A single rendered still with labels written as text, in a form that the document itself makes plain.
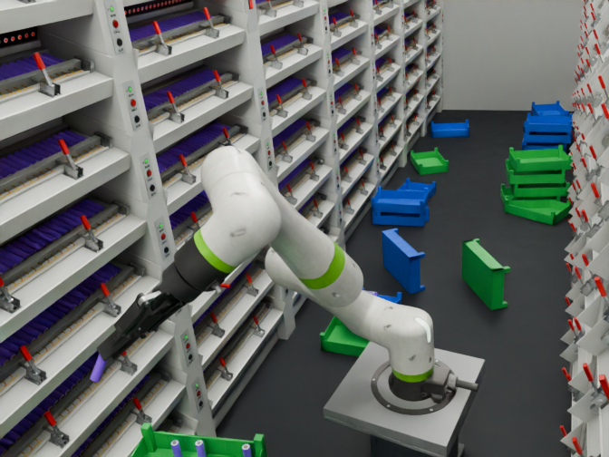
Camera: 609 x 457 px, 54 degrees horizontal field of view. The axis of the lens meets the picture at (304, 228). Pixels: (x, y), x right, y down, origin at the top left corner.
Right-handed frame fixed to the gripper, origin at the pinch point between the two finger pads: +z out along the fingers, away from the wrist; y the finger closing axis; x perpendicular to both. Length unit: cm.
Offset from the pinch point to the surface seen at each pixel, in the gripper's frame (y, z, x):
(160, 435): 31.7, 26.7, -11.4
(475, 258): 190, -43, -8
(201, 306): 75, 23, 22
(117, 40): 21, -26, 67
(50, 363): 16.5, 31.3, 15.0
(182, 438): 32.7, 22.6, -15.1
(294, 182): 151, -7, 64
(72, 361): 20.1, 28.9, 13.2
